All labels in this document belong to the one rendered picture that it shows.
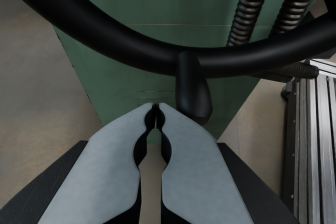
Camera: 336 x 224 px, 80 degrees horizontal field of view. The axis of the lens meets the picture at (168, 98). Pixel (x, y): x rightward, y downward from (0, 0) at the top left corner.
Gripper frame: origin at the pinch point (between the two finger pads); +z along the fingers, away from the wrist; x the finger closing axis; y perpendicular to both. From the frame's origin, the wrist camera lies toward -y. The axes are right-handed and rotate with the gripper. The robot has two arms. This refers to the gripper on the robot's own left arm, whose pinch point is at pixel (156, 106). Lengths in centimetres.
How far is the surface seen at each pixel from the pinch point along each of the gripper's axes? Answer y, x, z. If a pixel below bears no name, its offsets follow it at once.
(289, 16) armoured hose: -4.3, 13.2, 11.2
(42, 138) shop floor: 50, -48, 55
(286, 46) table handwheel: -2.7, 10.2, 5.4
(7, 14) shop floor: 12, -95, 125
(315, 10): -4.0, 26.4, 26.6
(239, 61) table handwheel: -1.2, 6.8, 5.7
